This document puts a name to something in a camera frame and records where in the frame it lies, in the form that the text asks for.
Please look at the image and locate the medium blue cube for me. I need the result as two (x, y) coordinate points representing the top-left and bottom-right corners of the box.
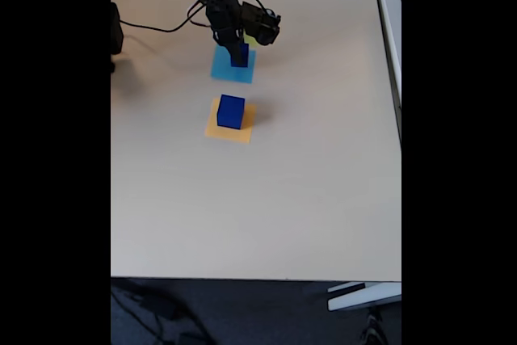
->
(229, 42), (250, 68)

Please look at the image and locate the light blue paper square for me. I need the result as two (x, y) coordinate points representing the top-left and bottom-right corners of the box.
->
(209, 43), (258, 85)

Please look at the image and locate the orange paper square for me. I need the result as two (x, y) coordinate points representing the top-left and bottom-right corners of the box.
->
(204, 96), (259, 145)

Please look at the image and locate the large blue cube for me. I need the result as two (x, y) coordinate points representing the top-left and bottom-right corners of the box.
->
(216, 94), (246, 131)

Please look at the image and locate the black stand leg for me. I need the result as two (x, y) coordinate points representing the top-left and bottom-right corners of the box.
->
(361, 306), (389, 345)

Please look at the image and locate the black camera box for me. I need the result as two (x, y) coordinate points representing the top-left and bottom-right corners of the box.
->
(241, 1), (282, 47)

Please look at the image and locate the long black cable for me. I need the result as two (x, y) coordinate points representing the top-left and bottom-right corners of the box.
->
(120, 0), (214, 34)

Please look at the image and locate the black floor cable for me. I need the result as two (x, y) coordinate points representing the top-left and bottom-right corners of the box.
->
(111, 282), (211, 345)

